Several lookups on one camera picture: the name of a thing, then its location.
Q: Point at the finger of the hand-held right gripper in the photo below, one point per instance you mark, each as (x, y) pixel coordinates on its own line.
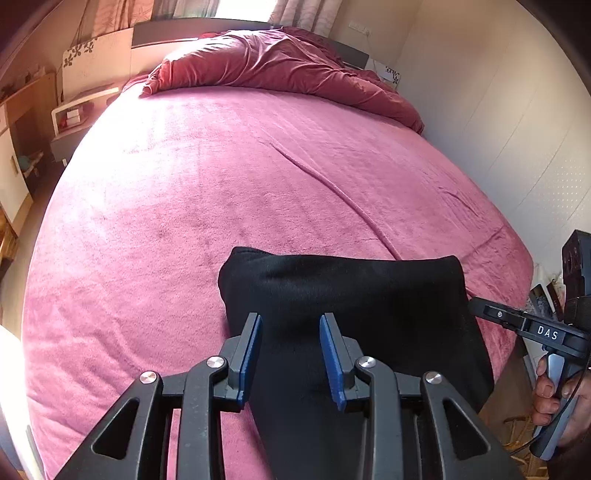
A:
(496, 313)

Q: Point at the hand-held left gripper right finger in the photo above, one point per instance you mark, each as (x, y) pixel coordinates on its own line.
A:
(333, 364)

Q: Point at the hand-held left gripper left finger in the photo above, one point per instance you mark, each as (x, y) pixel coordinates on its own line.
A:
(244, 364)

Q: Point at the black pants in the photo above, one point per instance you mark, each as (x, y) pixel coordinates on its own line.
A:
(351, 314)

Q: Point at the person's right hand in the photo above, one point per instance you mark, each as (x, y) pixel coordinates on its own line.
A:
(551, 392)

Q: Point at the white shelf unit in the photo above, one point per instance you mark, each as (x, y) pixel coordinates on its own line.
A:
(545, 300)

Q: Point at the pink bed sheet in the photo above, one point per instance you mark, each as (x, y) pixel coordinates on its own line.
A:
(231, 184)

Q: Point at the white floral panel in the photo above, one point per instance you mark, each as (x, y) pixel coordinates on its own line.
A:
(387, 74)
(92, 64)

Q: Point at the white nightstand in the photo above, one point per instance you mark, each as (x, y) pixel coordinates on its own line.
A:
(74, 124)

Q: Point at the teal object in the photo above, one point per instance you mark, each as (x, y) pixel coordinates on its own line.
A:
(28, 164)

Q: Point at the red duvet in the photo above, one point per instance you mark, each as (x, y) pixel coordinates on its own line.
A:
(286, 64)

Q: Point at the wooden cabinet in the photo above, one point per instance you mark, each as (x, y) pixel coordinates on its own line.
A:
(23, 138)

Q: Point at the grey headboard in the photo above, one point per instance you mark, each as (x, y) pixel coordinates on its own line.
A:
(249, 32)

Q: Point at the patterned curtain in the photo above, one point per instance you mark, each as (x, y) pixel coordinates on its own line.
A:
(304, 13)

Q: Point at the wall socket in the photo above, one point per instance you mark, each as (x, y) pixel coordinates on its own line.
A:
(360, 27)

